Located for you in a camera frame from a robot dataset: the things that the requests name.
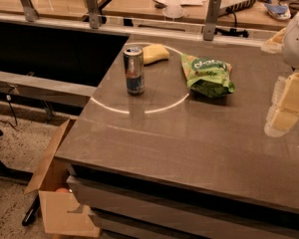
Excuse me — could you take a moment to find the black chair base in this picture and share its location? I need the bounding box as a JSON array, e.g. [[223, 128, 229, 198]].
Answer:
[[0, 129, 40, 226]]

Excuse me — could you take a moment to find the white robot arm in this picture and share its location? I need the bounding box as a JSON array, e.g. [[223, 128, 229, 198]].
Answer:
[[261, 11, 299, 137]]

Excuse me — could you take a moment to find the left metal bracket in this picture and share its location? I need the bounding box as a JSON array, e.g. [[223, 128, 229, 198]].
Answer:
[[20, 0, 39, 22]]

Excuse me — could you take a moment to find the metal bracket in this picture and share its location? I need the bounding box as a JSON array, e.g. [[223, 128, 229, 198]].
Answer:
[[20, 0, 39, 22], [203, 0, 221, 41], [86, 0, 101, 29]]

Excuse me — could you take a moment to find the silver blue redbull can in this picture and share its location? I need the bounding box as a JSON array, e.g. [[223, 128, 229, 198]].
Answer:
[[123, 46, 145, 96]]

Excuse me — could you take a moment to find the orange ball in box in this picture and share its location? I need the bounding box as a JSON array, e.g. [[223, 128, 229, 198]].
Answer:
[[55, 187, 70, 193]]

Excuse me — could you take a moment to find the right metal bracket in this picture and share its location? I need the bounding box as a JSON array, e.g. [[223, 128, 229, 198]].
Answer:
[[203, 0, 221, 41]]

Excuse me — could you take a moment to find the black floor cable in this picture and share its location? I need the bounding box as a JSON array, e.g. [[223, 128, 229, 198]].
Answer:
[[0, 94, 20, 131]]

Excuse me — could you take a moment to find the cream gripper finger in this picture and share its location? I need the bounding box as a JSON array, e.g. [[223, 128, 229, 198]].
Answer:
[[261, 28, 285, 54], [264, 70, 299, 137]]

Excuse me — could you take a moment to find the grey power strip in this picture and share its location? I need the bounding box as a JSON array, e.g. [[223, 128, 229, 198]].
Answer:
[[219, 0, 257, 16]]

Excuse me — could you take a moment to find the black round cup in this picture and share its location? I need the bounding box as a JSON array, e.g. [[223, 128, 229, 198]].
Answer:
[[288, 2, 299, 17]]

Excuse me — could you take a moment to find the blue white cloth item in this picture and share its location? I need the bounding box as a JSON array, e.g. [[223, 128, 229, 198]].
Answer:
[[265, 4, 291, 20]]

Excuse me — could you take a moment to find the green chip bag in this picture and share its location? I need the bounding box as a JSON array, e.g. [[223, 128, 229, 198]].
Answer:
[[181, 54, 235, 98]]

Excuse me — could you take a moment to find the black power cable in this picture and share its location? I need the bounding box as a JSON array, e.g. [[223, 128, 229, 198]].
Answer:
[[214, 11, 250, 39]]

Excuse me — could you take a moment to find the middle metal bracket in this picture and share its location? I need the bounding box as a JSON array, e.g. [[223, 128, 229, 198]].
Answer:
[[86, 0, 101, 29]]

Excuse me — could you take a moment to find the open cardboard box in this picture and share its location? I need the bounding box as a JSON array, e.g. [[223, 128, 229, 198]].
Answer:
[[25, 119, 100, 238]]

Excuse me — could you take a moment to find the yellow sponge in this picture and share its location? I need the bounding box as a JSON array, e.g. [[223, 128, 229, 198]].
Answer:
[[143, 44, 169, 65]]

